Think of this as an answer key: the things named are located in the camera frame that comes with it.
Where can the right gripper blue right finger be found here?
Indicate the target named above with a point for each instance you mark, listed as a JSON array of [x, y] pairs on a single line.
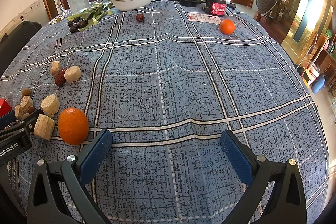
[[235, 151]]

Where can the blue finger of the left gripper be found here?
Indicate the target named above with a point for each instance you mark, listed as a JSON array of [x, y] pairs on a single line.
[[29, 122]]

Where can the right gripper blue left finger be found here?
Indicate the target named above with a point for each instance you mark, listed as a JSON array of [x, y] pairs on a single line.
[[92, 155]]

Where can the beige square cake block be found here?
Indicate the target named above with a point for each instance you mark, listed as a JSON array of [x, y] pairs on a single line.
[[44, 127]]

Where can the red shallow box tray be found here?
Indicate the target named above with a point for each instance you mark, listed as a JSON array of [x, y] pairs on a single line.
[[4, 107]]

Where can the beige round cake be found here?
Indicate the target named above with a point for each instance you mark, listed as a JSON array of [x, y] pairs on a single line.
[[50, 105]]

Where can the brown round longan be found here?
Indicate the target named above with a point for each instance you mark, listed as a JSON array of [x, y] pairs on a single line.
[[26, 92]]

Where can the large orange mandarin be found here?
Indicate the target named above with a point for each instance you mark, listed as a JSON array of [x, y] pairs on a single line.
[[73, 126]]

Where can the red jujube between cakes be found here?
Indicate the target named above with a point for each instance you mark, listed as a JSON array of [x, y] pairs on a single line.
[[60, 77]]

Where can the beige cake left of jujube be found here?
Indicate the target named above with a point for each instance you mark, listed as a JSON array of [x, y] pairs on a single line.
[[55, 68]]

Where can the beige cake of jujube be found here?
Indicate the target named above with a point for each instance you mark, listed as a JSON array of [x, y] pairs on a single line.
[[55, 68], [72, 74]]

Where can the beige cake right of jujube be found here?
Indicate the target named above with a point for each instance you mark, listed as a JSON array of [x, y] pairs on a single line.
[[72, 74]]

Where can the black sofa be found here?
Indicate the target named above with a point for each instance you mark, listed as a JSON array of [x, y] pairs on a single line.
[[13, 43]]

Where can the blue plaid tablecloth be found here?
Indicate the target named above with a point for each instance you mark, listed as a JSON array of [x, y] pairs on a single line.
[[167, 88]]

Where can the green leafy vegetables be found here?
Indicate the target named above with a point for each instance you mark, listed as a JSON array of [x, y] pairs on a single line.
[[89, 17]]

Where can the white red paper card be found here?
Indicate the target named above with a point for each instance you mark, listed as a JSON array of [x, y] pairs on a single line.
[[205, 18]]

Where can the lone red jujube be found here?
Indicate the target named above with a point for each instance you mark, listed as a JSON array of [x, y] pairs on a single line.
[[140, 17]]

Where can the black red electric device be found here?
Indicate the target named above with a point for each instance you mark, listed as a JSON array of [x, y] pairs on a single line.
[[215, 7]]

